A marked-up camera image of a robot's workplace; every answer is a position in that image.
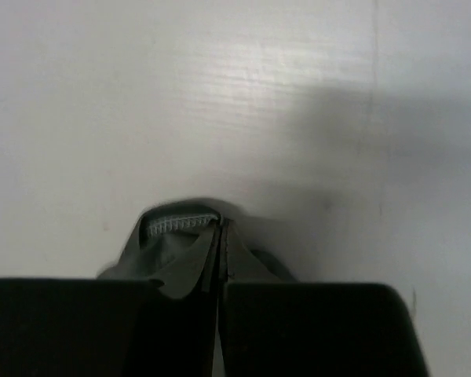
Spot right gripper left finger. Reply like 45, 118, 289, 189
0, 225, 219, 376

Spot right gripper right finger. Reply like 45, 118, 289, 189
218, 222, 429, 376

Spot dark grey t-shirt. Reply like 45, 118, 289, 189
97, 198, 296, 299

